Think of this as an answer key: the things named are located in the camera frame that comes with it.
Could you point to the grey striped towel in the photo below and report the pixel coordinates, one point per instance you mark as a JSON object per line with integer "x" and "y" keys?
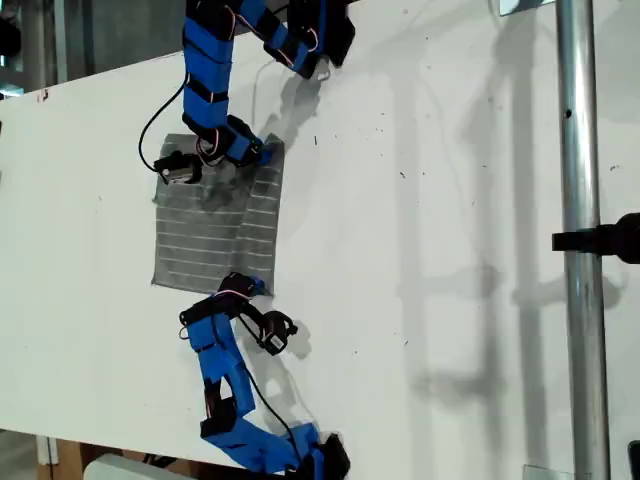
{"x": 215, "y": 235}

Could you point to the white box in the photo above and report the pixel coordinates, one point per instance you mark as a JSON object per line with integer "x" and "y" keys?
{"x": 125, "y": 470}

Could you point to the wooden table leg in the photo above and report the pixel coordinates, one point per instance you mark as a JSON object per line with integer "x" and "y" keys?
{"x": 69, "y": 460}

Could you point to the black round object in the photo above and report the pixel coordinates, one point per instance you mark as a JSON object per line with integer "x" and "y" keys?
{"x": 9, "y": 37}

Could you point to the black clamp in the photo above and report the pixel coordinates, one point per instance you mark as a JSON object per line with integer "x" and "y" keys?
{"x": 610, "y": 239}

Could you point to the small black box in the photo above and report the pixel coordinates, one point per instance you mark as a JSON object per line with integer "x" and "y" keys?
{"x": 635, "y": 460}

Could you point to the camera black stalk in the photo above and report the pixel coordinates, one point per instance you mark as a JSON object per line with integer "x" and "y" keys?
{"x": 250, "y": 317}

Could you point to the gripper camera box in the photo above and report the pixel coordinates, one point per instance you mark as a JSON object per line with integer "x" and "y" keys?
{"x": 277, "y": 334}
{"x": 176, "y": 169}

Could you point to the white leg bracket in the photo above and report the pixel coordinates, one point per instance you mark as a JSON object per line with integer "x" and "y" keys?
{"x": 47, "y": 452}

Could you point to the metal corner bracket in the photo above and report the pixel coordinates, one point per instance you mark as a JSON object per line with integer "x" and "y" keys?
{"x": 520, "y": 6}

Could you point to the steel post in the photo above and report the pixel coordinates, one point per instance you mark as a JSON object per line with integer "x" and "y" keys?
{"x": 582, "y": 200}

